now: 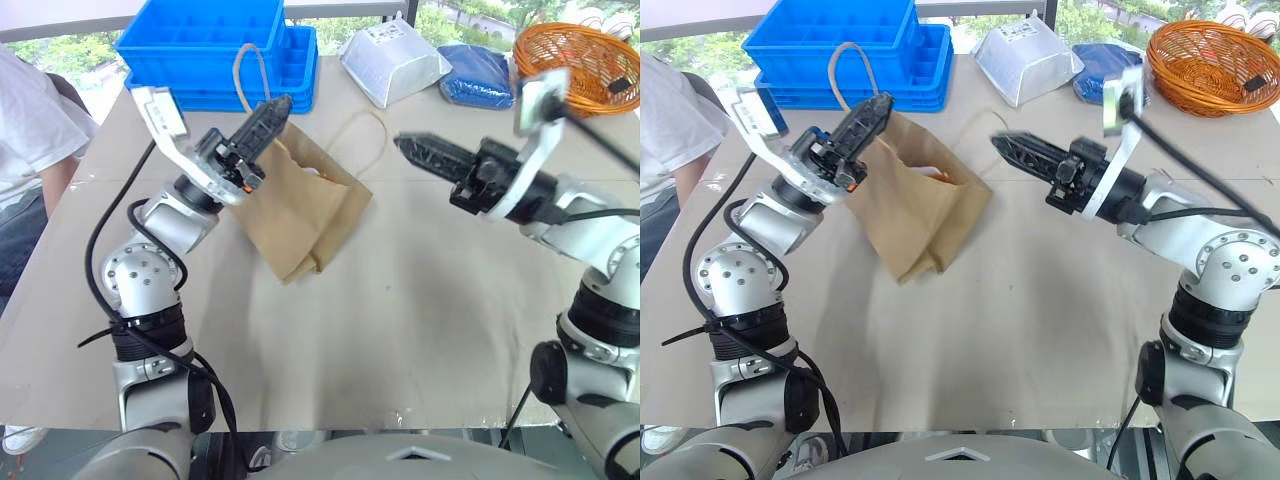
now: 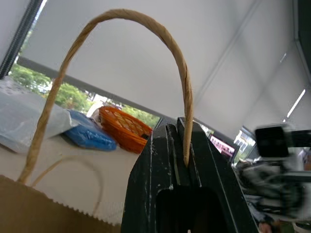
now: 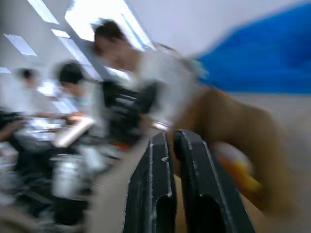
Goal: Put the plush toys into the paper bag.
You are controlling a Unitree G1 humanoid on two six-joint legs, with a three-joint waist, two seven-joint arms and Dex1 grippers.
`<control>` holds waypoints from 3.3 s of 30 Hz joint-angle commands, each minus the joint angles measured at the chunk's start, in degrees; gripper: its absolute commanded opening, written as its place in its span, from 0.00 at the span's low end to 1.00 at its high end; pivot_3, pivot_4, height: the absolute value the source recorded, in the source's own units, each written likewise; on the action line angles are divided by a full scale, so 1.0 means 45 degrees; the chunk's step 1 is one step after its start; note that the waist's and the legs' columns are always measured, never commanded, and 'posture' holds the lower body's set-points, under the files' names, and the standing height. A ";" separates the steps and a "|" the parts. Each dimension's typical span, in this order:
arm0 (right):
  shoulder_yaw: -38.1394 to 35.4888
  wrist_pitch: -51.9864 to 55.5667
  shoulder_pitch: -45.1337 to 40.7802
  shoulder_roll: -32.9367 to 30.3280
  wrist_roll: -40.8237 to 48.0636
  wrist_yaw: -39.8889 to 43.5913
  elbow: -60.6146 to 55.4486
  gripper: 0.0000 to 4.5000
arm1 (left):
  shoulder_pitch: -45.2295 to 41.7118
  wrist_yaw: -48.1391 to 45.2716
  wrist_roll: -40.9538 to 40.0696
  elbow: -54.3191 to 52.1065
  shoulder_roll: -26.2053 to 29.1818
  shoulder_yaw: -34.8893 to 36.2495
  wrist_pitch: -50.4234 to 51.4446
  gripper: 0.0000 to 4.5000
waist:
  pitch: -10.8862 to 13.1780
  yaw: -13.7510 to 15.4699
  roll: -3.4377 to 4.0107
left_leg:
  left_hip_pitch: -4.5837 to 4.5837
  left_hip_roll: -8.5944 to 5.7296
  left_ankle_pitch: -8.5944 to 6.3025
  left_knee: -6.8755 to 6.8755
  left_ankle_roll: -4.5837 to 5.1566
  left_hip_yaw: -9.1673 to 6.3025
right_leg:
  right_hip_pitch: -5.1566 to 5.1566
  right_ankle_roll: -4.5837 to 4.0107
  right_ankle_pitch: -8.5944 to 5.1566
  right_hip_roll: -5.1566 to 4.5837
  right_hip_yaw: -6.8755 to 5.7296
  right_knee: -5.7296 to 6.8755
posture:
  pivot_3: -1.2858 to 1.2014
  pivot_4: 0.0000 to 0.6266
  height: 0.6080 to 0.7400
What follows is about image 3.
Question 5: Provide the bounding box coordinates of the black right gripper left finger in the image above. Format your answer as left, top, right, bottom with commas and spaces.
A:
123, 132, 177, 233

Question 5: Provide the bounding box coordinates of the person with black hair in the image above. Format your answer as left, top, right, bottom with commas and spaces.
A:
0, 68, 42, 115
36, 62, 98, 122

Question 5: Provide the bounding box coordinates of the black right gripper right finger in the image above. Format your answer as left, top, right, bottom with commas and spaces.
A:
173, 130, 256, 233

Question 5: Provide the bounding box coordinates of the white ceiling light panel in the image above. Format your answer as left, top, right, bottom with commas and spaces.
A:
3, 33, 37, 57
64, 0, 156, 51
27, 0, 60, 25

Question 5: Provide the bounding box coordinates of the person in white shirt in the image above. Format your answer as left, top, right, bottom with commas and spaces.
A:
91, 19, 202, 127

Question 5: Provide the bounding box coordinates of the blue wall panel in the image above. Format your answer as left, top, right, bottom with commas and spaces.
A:
196, 1, 311, 93

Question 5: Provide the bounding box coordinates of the white and orange plush toy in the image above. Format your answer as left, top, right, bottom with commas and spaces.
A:
210, 141, 265, 195

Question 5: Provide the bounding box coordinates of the brown paper bag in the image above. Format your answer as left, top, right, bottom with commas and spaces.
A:
170, 86, 301, 233

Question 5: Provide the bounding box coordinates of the silver robot body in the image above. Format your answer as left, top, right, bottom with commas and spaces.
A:
51, 155, 94, 200

